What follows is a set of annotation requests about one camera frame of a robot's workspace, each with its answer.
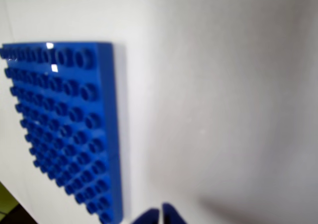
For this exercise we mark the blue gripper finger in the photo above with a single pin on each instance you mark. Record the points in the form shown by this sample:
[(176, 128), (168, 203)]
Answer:
[(172, 216), (150, 217)]

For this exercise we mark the white paper table cover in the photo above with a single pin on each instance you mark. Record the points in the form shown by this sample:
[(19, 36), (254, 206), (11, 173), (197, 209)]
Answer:
[(211, 109)]

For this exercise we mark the blue 8x8 studded base plate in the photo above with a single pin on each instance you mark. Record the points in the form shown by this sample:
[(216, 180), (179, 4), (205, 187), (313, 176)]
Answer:
[(62, 109)]

